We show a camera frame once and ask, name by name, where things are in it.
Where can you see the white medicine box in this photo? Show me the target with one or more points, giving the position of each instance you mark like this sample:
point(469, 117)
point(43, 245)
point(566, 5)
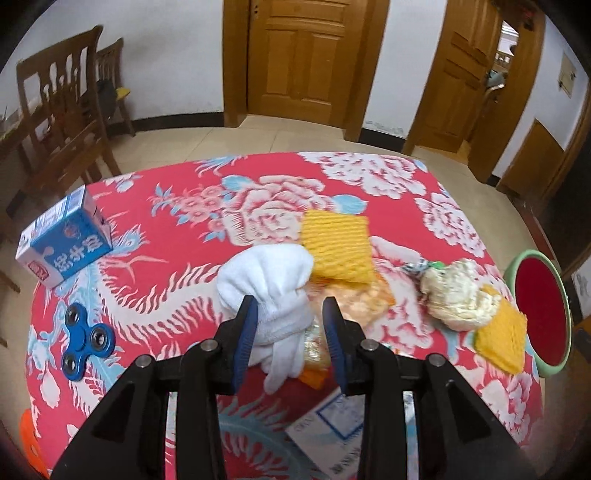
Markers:
point(330, 434)

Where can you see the yellow foam net small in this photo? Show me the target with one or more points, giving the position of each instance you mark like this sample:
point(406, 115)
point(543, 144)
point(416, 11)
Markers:
point(503, 340)

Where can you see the green black small toy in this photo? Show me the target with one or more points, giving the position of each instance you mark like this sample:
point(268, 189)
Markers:
point(418, 268)

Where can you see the near wooden chair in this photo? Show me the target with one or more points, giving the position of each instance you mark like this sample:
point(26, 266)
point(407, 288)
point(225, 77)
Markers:
point(60, 110)

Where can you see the red floral tablecloth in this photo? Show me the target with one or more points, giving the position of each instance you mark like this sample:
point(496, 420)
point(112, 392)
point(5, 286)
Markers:
point(174, 226)

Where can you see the white tissue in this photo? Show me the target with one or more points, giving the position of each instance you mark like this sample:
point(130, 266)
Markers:
point(274, 275)

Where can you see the low wooden cabinet door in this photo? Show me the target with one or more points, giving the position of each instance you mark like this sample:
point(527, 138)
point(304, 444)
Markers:
point(535, 164)

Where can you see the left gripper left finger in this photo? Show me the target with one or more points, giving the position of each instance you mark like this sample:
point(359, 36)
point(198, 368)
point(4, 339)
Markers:
point(215, 367)

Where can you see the orange snack packet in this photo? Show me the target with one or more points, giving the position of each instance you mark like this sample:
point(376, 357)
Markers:
point(362, 303)

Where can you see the blue fidget spinner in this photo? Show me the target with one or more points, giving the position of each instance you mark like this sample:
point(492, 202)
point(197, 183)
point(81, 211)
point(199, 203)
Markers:
point(84, 341)

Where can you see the red bucket green rim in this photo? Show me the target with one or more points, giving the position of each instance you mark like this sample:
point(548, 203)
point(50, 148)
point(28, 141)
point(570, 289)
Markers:
point(540, 294)

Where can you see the blue white milk carton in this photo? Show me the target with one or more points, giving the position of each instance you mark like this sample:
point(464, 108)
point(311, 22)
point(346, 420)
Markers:
point(67, 237)

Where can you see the wooden chair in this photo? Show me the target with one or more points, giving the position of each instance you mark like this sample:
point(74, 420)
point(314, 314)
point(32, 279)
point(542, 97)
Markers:
point(111, 92)
point(60, 110)

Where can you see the orange object at table edge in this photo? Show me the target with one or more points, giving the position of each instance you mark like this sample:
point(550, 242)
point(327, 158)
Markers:
point(31, 446)

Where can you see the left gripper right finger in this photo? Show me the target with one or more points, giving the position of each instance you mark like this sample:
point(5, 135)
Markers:
point(363, 366)

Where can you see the wall electrical panel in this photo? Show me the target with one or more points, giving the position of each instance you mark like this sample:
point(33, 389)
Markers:
point(567, 75)

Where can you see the open wooden door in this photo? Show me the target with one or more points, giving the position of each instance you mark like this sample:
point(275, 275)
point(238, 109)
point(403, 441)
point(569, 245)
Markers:
point(457, 81)

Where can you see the closed wooden door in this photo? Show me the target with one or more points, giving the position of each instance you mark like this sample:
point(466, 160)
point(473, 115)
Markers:
point(302, 57)

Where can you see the far wooden chair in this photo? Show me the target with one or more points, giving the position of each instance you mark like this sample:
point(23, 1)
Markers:
point(111, 92)

